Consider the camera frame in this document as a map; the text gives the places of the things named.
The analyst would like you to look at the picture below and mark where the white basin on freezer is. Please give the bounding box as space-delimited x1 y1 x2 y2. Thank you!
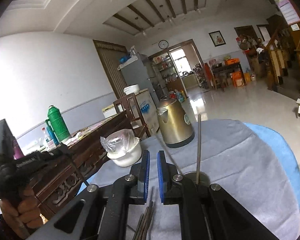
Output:
123 84 140 95

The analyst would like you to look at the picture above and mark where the gold electric kettle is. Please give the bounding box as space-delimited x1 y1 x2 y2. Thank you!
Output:
157 95 194 148

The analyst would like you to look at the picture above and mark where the round wall clock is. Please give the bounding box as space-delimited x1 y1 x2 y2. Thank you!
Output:
158 40 169 50

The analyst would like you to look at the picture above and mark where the framed wall picture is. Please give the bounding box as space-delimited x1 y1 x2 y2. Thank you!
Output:
209 31 226 47

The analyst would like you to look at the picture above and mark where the purple water bottle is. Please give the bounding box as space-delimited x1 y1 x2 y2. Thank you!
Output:
13 140 24 159

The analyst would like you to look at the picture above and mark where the wooden chair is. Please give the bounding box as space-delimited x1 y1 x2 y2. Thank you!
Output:
113 93 151 139

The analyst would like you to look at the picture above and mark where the person's left hand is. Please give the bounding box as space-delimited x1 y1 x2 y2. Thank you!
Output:
0 186 43 239

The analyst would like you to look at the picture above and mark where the grey perforated utensil holder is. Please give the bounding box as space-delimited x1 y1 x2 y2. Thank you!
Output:
184 171 211 187

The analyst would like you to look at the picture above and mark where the dark carved wooden sideboard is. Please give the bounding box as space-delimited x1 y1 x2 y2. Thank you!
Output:
30 113 142 219

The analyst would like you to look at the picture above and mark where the grey refrigerator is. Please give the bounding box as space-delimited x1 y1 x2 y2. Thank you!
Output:
118 53 159 106

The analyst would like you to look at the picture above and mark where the wall calendar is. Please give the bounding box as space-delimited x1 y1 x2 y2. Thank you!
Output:
276 0 300 25

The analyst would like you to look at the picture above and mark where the dark metal chopstick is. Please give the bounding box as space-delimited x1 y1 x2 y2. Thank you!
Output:
142 201 154 240
132 213 143 240
136 206 149 240

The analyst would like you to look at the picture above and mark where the dark wooden side table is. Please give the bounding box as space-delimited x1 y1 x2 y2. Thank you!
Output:
212 62 247 90

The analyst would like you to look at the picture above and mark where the white bowl with plastic bag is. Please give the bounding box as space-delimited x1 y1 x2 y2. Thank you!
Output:
100 129 142 167

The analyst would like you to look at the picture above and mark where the orange box on side table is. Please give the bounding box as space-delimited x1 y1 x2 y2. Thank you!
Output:
224 58 240 66

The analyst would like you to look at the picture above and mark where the blue table underlay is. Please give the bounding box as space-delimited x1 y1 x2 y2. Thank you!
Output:
244 122 300 210

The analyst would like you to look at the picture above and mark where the clear plastic water bottle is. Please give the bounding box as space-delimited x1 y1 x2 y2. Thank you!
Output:
42 127 56 151

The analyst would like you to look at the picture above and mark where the white chest freezer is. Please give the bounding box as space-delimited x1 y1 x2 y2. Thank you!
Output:
102 89 159 135

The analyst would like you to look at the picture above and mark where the grey tablecloth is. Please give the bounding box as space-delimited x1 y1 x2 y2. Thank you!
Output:
88 119 300 239

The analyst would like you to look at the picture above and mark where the green thermos flask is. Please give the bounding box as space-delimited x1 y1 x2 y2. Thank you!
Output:
45 105 71 142

